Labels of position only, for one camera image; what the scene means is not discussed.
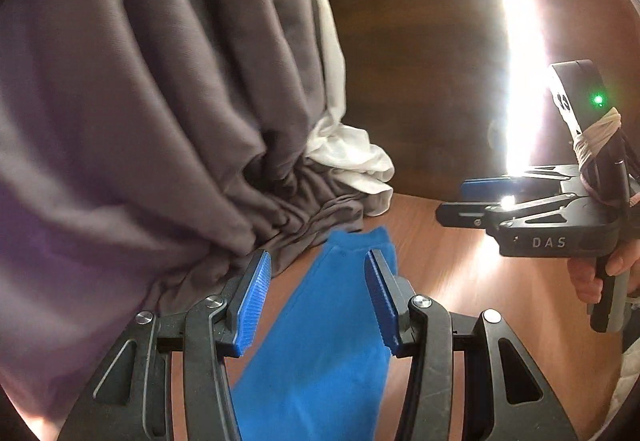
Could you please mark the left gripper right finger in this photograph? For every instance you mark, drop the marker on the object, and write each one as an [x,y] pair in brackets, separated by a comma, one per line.
[506,396]

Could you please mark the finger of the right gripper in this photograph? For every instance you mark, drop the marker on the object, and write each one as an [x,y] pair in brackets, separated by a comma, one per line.
[489,189]
[464,215]

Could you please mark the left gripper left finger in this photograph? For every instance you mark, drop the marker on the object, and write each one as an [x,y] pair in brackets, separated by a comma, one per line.
[128,397]

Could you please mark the blue fleece pants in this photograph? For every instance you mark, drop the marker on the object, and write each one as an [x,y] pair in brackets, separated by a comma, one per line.
[321,371]

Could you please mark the person's right hand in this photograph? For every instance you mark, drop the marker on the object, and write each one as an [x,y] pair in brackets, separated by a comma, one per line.
[588,287]

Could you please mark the white quilted sleeve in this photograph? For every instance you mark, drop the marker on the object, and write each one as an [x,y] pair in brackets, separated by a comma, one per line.
[622,420]

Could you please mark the white sheer curtain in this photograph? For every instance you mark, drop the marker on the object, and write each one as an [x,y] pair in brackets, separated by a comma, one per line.
[347,151]

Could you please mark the purple grey curtain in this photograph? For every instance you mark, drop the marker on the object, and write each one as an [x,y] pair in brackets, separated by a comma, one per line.
[148,147]

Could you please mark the black camera mount with tape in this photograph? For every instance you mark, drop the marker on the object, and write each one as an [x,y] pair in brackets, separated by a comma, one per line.
[608,165]

